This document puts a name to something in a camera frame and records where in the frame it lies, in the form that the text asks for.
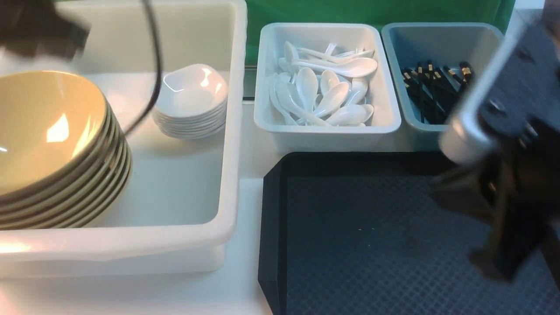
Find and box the stack of yellow bowls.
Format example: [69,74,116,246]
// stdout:
[0,70,133,230]

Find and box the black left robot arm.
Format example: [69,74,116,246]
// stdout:
[0,0,90,60]

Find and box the black serving tray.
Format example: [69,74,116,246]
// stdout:
[258,152,560,315]

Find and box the blue chopstick bin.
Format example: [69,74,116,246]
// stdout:
[381,22,504,151]

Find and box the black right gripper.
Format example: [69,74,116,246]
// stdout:
[430,120,559,284]

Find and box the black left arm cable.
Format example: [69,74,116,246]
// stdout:
[122,0,163,136]

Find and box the stack of white sauce dishes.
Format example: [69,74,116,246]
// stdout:
[151,64,228,140]

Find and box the pile of black chopsticks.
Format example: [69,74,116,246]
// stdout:
[401,59,475,124]

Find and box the green backdrop cloth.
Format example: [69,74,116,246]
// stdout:
[245,0,515,66]

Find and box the white spoon bin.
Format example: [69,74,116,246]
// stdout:
[254,23,401,154]

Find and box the yellow noodle bowl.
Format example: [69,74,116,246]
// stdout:
[0,70,108,200]

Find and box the pile of white spoons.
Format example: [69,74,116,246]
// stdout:
[266,41,378,127]

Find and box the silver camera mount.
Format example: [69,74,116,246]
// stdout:
[439,12,559,164]

